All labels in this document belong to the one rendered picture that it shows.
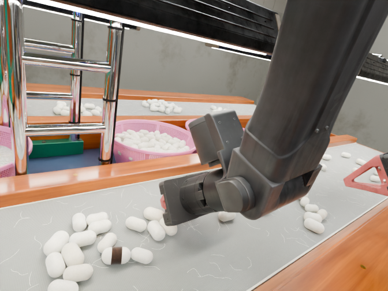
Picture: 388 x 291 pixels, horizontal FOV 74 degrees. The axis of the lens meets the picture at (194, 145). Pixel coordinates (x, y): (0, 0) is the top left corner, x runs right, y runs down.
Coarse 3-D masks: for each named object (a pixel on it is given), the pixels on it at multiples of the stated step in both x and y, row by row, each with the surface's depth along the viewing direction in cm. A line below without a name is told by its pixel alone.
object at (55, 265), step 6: (54, 252) 32; (48, 258) 31; (54, 258) 31; (60, 258) 32; (48, 264) 31; (54, 264) 30; (60, 264) 31; (48, 270) 30; (54, 270) 30; (60, 270) 30; (54, 276) 30
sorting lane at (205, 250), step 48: (96, 192) 48; (144, 192) 52; (336, 192) 70; (0, 240) 34; (96, 240) 38; (144, 240) 40; (192, 240) 42; (240, 240) 44; (288, 240) 46; (0, 288) 29; (96, 288) 31; (144, 288) 32; (192, 288) 33; (240, 288) 35
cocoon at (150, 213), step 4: (148, 208) 44; (152, 208) 44; (156, 208) 44; (144, 212) 43; (148, 212) 43; (152, 212) 43; (156, 212) 43; (160, 212) 43; (144, 216) 43; (148, 216) 43; (152, 216) 43; (156, 216) 43; (160, 216) 43; (152, 220) 43; (156, 220) 43
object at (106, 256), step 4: (108, 248) 34; (124, 248) 34; (104, 252) 34; (108, 252) 33; (124, 252) 34; (128, 252) 34; (104, 256) 33; (108, 256) 33; (124, 256) 34; (128, 256) 34; (104, 260) 33; (108, 260) 33; (124, 260) 34; (128, 260) 34
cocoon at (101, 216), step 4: (100, 212) 41; (104, 212) 41; (88, 216) 40; (92, 216) 39; (96, 216) 40; (100, 216) 40; (104, 216) 40; (108, 216) 41; (88, 220) 39; (92, 220) 39; (96, 220) 40; (100, 220) 40; (88, 224) 39
